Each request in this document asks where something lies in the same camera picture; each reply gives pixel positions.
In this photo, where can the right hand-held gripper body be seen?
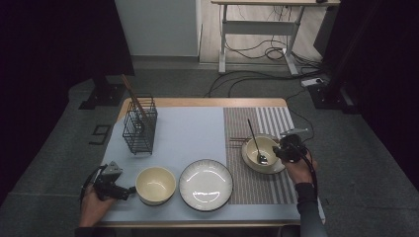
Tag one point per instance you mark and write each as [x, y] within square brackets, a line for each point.
[294, 149]

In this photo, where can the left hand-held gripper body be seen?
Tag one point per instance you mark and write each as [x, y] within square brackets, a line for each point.
[107, 191]

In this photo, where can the black curtain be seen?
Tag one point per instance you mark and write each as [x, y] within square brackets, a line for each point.
[49, 65]
[388, 65]

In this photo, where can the white-framed desk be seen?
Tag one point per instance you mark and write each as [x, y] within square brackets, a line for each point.
[260, 28]

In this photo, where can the cream ceramic bowl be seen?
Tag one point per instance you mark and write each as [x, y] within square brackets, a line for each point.
[268, 146]
[154, 184]

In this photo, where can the dark chopstick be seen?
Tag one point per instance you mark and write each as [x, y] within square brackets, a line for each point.
[237, 143]
[237, 138]

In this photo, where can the brown striped placemat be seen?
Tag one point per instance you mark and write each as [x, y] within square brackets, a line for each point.
[250, 184]

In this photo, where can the small bowl with spoon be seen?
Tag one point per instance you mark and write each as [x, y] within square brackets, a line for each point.
[263, 169]

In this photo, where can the black stand base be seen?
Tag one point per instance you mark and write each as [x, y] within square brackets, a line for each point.
[105, 95]
[329, 98]

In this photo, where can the white power strip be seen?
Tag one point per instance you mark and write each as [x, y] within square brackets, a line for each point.
[311, 82]

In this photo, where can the light brown wooden chopstick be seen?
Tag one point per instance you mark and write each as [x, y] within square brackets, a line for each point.
[130, 88]

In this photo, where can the white plate with dark rim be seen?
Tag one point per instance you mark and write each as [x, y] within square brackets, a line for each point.
[206, 184]

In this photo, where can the metal spoon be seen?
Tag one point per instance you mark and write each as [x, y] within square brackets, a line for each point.
[262, 159]

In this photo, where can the black floor marker frame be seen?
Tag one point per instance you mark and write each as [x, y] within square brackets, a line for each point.
[102, 125]

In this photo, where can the person's left hand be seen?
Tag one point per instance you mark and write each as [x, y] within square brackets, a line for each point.
[94, 210]

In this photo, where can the light blue table mat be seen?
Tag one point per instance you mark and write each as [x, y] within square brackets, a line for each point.
[187, 138]

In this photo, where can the pale grey cabinet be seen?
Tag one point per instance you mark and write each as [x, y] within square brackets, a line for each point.
[158, 26]

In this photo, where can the person's right hand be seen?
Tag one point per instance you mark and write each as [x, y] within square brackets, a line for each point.
[303, 173]

